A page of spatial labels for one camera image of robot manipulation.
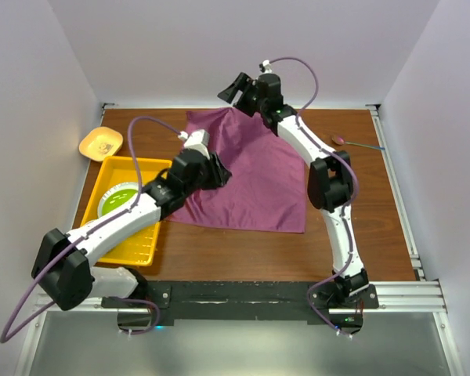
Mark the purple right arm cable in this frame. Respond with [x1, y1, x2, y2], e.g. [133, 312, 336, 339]
[269, 56, 362, 338]

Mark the iridescent rainbow metal spoon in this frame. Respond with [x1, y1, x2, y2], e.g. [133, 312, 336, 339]
[331, 135, 385, 150]

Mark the aluminium frame rail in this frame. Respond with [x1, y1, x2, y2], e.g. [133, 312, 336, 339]
[366, 105, 426, 281]
[57, 280, 445, 312]

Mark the aluminium frame rail right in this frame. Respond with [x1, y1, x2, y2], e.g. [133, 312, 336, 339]
[366, 105, 426, 281]

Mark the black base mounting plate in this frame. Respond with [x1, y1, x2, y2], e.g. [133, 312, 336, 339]
[100, 280, 379, 337]

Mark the green white plate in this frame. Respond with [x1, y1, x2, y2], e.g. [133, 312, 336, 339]
[97, 182, 139, 218]

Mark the purple cloth napkin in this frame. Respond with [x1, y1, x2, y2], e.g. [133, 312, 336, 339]
[168, 107, 306, 233]

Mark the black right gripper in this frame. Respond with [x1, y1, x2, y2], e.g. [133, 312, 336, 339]
[217, 74, 266, 118]

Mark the aluminium frame rail front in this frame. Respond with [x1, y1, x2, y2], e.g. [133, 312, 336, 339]
[57, 280, 445, 312]

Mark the yellow plastic tray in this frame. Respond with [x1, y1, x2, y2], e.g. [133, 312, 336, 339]
[79, 155, 172, 267]

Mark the yellow square bowl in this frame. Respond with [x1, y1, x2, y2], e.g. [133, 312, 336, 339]
[78, 126, 124, 162]

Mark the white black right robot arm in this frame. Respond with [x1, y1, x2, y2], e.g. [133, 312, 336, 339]
[217, 73, 369, 308]

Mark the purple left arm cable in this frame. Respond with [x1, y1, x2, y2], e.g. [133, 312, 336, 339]
[0, 116, 185, 345]

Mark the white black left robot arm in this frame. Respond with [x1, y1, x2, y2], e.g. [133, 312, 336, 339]
[31, 149, 232, 311]

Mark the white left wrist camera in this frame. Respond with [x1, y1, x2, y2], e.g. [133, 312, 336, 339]
[178, 129, 210, 159]

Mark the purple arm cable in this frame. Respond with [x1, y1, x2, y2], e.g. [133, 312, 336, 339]
[0, 116, 185, 345]
[269, 56, 362, 338]

